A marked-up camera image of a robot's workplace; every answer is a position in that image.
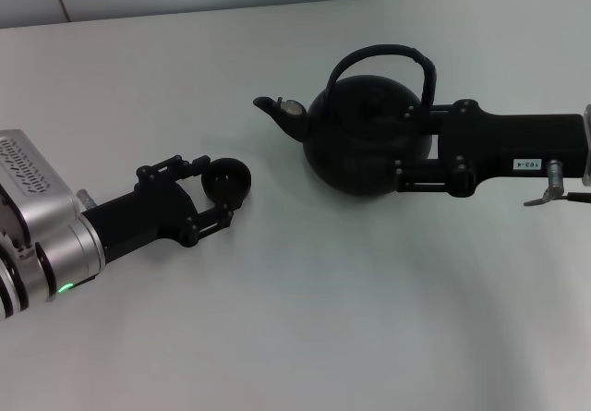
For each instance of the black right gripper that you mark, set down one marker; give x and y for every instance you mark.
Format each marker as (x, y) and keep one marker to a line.
(508, 143)

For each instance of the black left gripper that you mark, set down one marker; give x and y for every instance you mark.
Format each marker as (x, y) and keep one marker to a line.
(148, 217)

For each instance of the small black teacup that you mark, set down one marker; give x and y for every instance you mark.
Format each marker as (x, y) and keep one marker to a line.
(226, 180)

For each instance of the black round teapot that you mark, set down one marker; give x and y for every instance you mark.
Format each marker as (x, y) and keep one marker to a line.
(351, 152)

